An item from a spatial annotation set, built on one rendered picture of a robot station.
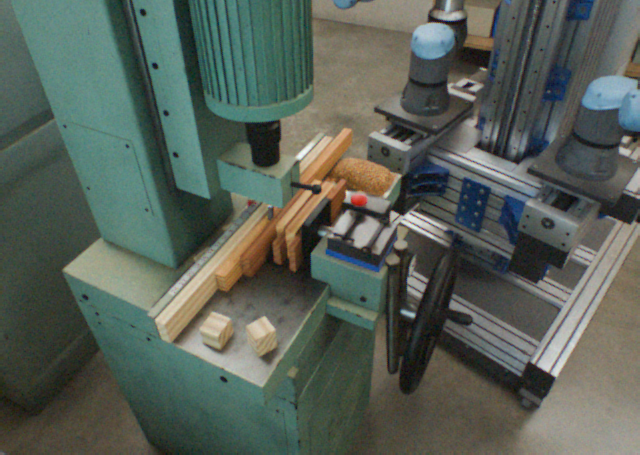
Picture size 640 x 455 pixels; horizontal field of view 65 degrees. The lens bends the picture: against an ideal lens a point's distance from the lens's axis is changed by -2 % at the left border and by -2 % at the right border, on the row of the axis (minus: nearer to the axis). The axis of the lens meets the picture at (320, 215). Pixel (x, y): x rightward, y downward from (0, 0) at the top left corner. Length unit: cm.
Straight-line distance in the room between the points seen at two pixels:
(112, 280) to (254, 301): 37
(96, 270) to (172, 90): 48
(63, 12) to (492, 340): 145
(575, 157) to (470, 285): 68
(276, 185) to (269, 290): 19
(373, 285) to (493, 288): 109
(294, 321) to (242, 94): 38
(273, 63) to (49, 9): 37
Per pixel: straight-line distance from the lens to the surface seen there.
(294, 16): 74
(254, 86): 76
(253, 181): 92
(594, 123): 139
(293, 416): 106
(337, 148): 120
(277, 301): 91
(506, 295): 192
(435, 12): 164
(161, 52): 85
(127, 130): 94
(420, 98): 157
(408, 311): 100
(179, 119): 90
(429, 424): 182
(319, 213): 92
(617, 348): 221
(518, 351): 176
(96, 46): 89
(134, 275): 115
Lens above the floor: 159
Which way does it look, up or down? 41 degrees down
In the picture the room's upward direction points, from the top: 1 degrees counter-clockwise
